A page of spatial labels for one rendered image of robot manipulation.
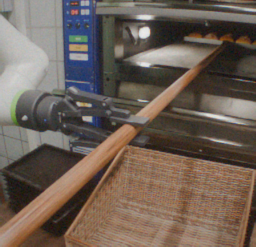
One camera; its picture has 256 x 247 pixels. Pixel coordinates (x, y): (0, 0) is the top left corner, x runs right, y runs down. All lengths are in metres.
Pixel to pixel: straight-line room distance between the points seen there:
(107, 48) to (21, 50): 0.52
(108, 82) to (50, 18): 0.40
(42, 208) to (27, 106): 0.34
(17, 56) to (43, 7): 0.64
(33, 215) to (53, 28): 1.08
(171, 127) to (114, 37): 0.41
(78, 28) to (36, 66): 0.49
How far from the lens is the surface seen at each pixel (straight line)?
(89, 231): 1.16
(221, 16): 0.91
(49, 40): 1.38
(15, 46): 0.77
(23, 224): 0.35
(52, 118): 0.64
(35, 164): 1.27
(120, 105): 0.80
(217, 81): 1.09
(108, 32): 1.21
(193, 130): 1.15
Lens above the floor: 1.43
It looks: 23 degrees down
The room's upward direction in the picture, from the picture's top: straight up
